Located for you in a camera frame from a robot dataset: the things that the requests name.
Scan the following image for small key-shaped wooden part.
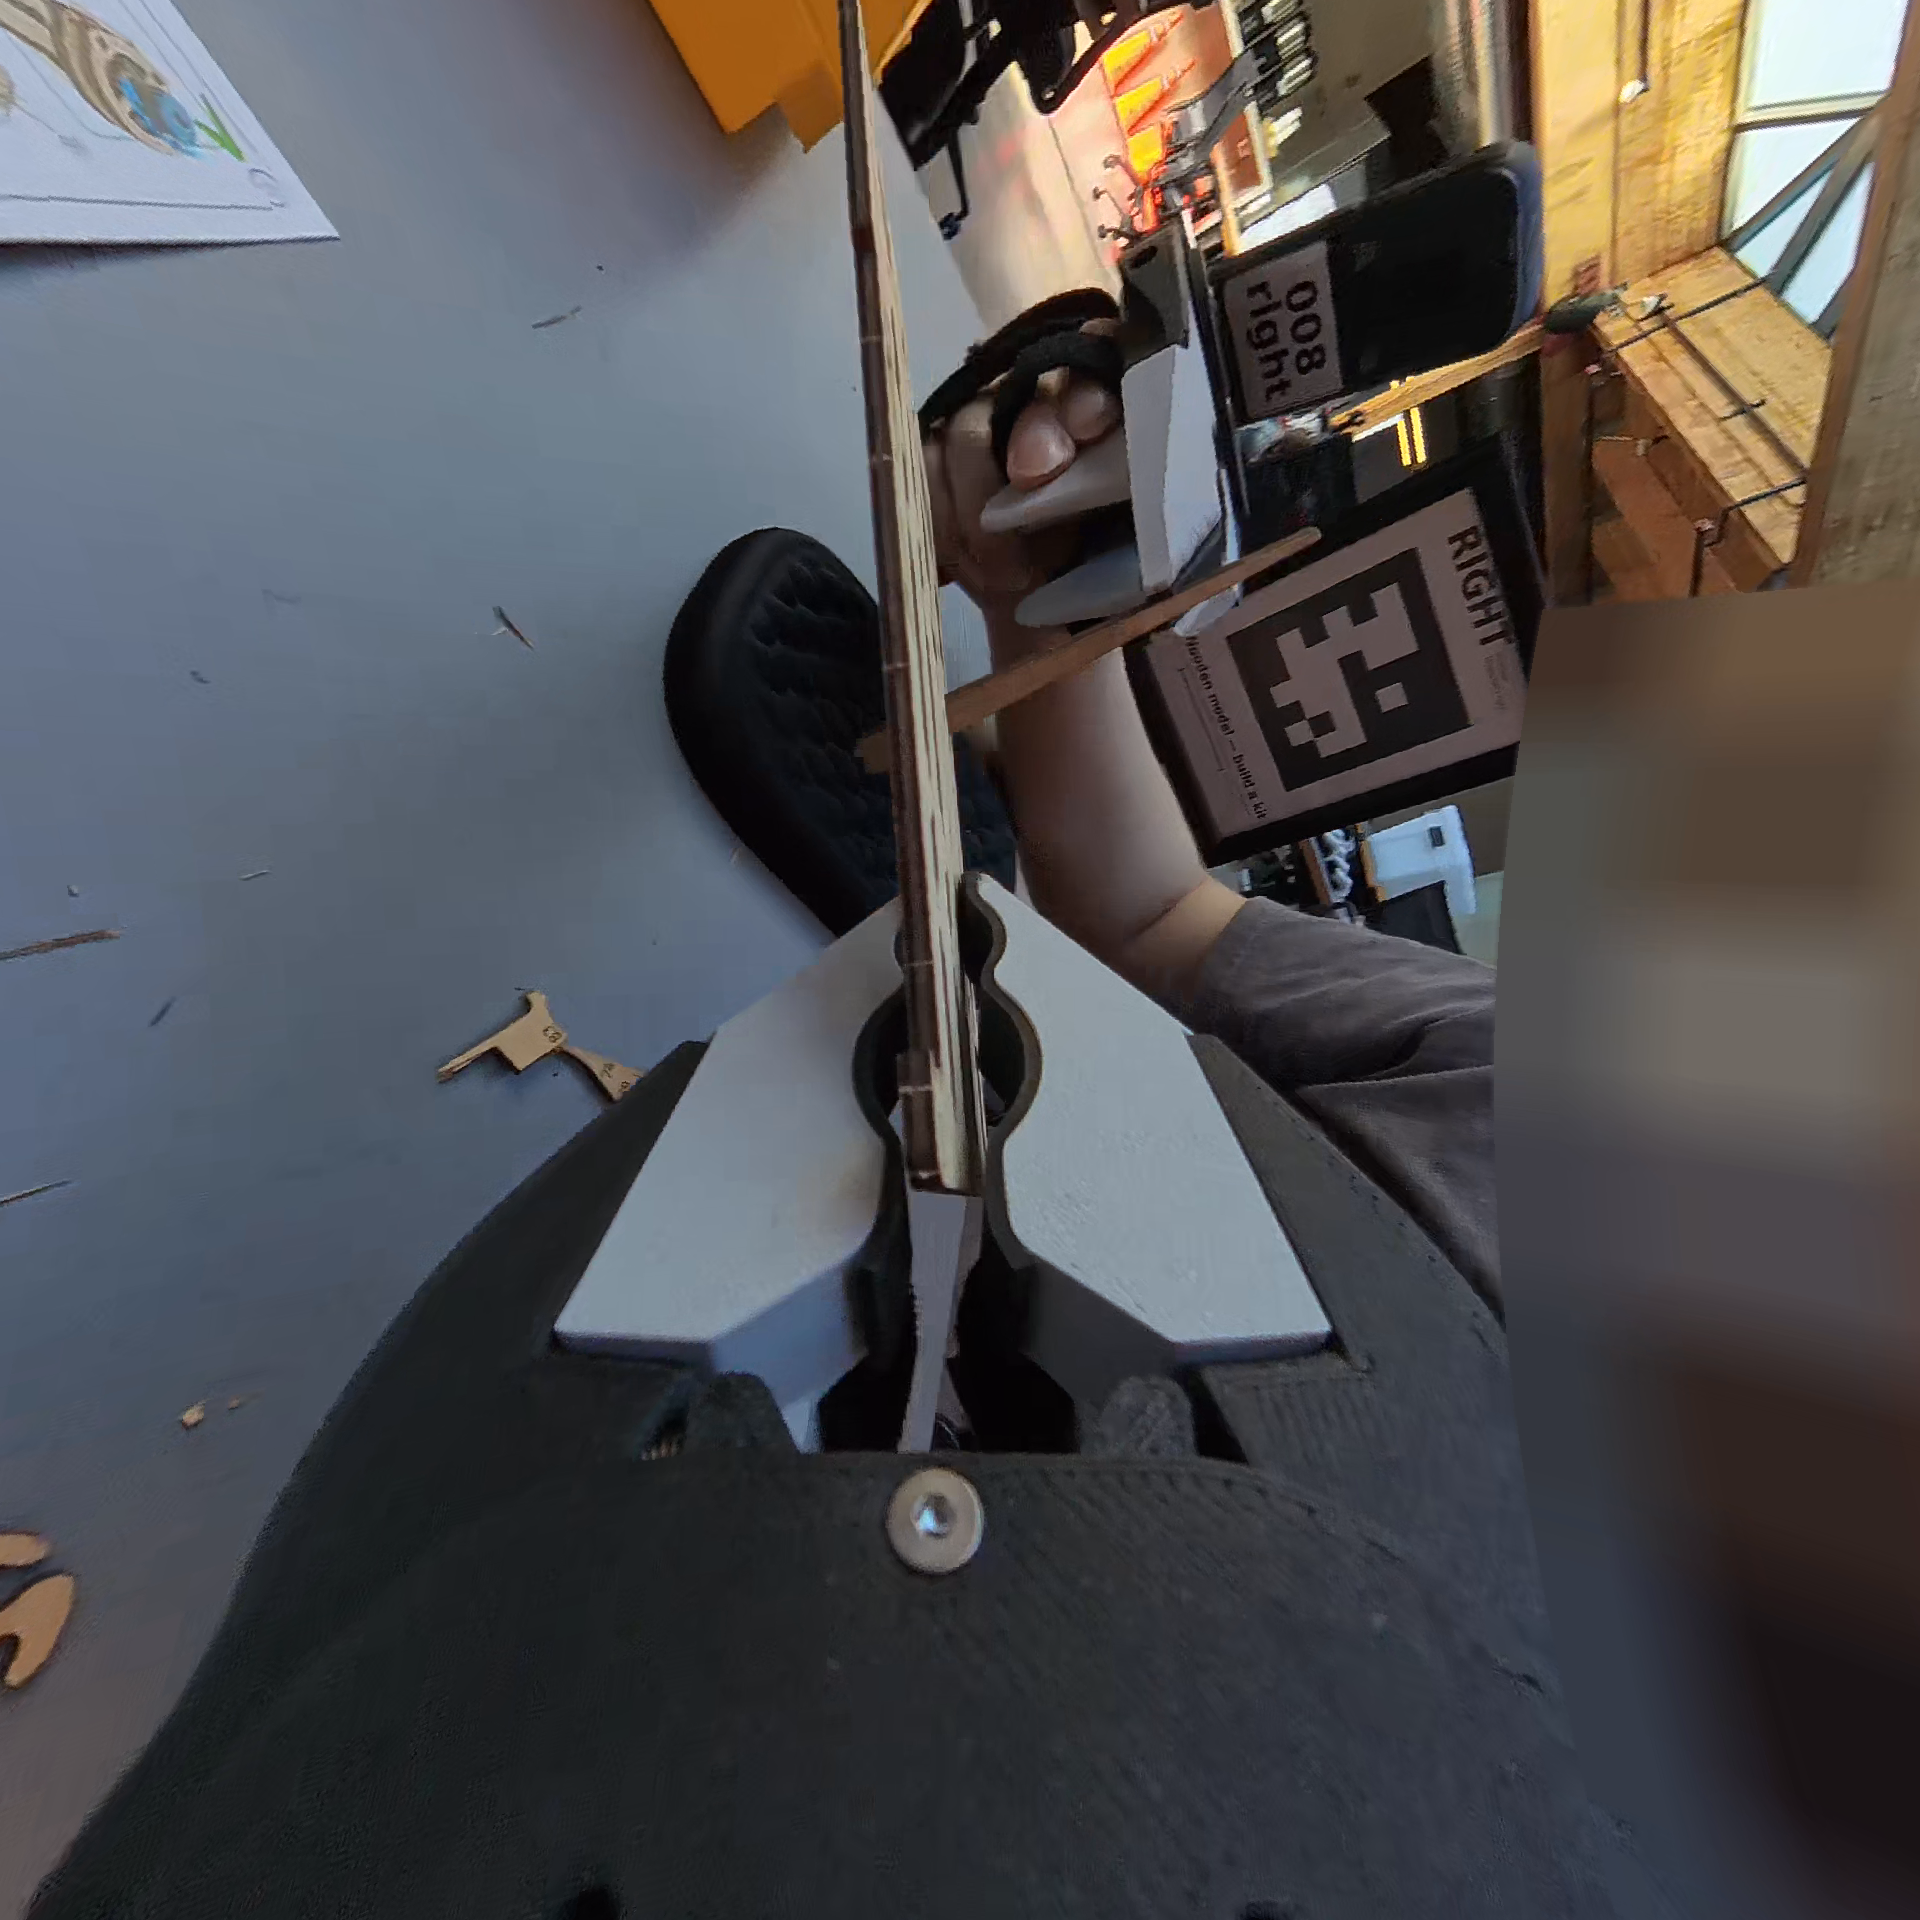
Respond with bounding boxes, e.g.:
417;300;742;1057
437;992;643;1106

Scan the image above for pointed wooden stick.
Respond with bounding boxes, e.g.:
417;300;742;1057
859;527;1323;774

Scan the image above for curved wooden part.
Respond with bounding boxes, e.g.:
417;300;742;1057
0;1571;74;1692

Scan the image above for person's right hand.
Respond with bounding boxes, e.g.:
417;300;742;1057
919;293;1132;606

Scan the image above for yellow plastic bin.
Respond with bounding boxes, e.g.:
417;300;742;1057
648;0;847;153

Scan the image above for plywood sheet with long slots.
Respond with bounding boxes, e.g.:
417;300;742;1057
833;0;997;1197

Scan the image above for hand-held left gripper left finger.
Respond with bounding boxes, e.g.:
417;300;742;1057
553;898;919;1456

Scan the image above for white instruction booklet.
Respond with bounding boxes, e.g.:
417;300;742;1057
0;0;340;243

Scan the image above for person's right forearm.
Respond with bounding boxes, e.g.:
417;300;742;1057
944;574;1510;1323

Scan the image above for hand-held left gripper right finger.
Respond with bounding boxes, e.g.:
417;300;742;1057
952;873;1339;1456

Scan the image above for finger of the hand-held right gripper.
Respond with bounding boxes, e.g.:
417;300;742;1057
1118;230;1231;603

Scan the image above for black quilted wrist rest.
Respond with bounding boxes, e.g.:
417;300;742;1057
662;527;1019;941

